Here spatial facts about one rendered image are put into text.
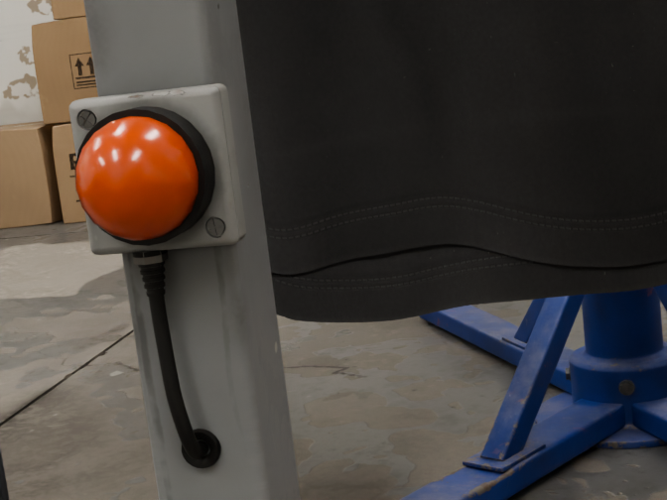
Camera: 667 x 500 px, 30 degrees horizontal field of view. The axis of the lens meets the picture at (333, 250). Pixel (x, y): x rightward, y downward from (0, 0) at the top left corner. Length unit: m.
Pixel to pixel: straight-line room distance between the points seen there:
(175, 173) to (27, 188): 5.08
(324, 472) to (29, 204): 3.61
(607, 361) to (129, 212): 1.71
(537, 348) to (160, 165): 1.53
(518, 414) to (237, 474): 1.41
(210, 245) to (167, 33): 0.07
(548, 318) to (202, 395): 1.50
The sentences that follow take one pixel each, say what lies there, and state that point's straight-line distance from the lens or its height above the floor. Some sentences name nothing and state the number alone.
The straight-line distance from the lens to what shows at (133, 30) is 0.40.
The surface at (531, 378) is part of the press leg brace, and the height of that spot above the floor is 0.15.
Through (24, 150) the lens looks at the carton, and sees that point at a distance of 5.43.
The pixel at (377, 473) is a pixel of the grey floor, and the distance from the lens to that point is 1.96.
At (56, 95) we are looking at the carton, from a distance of 5.35.
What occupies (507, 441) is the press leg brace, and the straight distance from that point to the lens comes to 1.81.
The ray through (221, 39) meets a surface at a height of 0.69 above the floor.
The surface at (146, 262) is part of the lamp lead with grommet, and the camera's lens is 0.40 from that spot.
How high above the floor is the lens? 0.69
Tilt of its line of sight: 10 degrees down
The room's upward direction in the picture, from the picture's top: 7 degrees counter-clockwise
